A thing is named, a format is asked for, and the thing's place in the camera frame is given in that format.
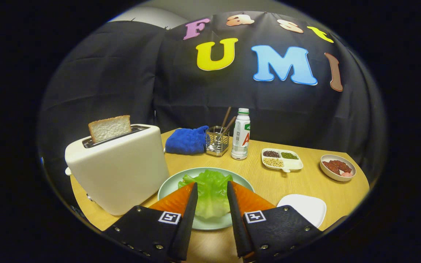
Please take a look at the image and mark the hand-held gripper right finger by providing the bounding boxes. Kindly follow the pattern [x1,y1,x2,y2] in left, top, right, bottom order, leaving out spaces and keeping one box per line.
[227,181,322,260]

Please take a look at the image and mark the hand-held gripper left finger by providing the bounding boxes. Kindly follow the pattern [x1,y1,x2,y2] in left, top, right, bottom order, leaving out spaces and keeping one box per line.
[103,182,199,263]

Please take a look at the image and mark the green lettuce leaf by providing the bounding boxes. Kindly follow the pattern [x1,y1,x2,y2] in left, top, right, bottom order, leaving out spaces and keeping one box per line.
[178,169,234,220]

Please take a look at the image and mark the plain toast bread slice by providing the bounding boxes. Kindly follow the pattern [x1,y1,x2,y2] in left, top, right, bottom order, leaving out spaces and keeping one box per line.
[88,115,132,144]

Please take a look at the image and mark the pale green round plate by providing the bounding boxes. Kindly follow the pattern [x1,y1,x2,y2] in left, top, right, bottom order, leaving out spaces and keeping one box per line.
[158,167,255,230]

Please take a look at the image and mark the white square plate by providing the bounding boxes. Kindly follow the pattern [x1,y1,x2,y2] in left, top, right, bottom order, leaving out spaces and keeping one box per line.
[277,194,327,228]

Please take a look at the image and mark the white divided dish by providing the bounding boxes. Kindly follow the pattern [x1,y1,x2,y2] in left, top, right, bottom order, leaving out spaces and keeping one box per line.
[261,148,304,173]

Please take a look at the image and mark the blue cloth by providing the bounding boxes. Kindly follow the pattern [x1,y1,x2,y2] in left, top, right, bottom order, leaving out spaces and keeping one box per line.
[165,126,211,155]

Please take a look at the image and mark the white toaster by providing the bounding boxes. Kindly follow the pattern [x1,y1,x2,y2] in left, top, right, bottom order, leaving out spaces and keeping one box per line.
[65,124,170,216]

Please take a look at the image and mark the white plastic bottle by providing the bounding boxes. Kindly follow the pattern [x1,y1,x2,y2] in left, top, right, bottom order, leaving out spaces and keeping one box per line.
[231,108,251,160]

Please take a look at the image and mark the brown chopstick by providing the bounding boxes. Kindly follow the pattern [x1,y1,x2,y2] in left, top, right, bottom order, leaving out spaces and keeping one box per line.
[222,116,236,136]
[219,107,232,135]

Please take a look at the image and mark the white round meat plate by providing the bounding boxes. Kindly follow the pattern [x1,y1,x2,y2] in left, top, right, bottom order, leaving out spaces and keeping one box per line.
[319,155,357,182]

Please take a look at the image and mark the red meat piece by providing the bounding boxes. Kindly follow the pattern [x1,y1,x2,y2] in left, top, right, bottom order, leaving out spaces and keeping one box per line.
[323,161,341,175]
[330,160,352,174]

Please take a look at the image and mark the black backdrop cloth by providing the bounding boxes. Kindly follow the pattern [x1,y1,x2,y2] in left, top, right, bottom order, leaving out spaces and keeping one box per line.
[37,11,387,198]

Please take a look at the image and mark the metal wire holder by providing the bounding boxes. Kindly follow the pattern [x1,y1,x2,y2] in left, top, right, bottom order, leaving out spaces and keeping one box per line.
[206,126,230,157]

